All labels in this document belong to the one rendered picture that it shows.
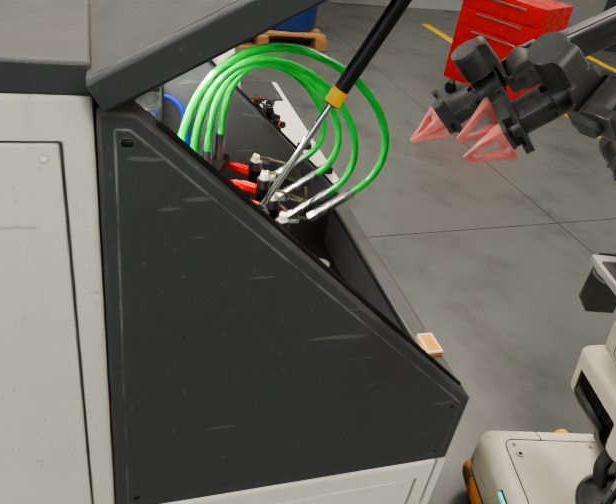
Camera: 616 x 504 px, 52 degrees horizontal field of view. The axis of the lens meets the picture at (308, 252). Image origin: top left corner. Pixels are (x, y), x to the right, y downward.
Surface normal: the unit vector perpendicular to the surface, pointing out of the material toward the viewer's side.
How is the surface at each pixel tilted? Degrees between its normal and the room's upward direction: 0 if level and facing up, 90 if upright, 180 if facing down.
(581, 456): 0
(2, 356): 90
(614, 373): 8
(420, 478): 90
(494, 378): 0
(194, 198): 90
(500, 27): 90
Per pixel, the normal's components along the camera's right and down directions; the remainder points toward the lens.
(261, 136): 0.28, 0.57
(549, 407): 0.14, -0.82
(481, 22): -0.71, 0.31
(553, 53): -0.59, -0.43
